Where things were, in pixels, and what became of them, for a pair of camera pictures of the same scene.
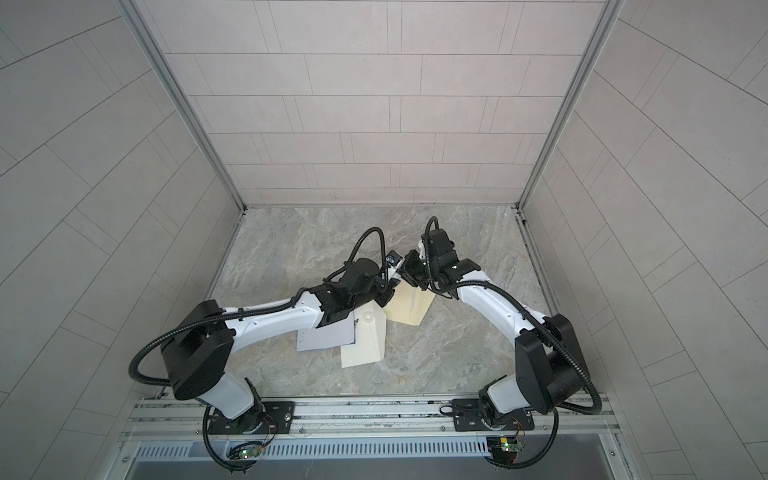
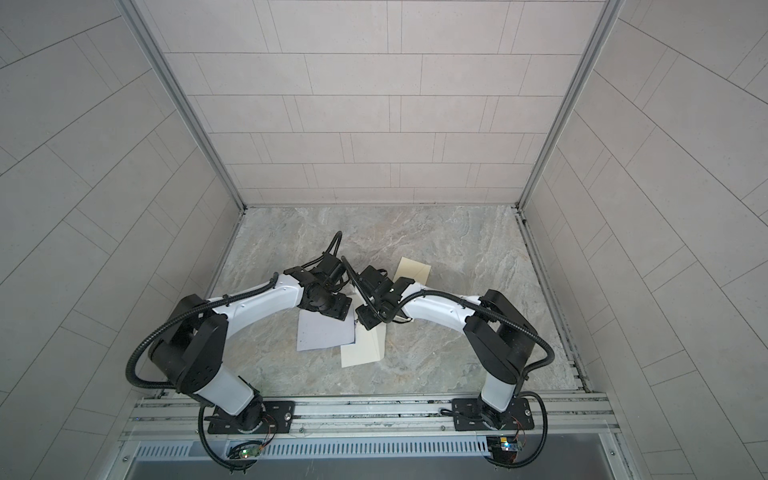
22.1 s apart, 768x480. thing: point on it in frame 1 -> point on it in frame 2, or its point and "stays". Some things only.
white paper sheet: x=337 y=334 stays
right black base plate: x=468 y=414 stays
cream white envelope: x=369 y=345 stays
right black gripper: x=409 y=263 -> x=363 y=317
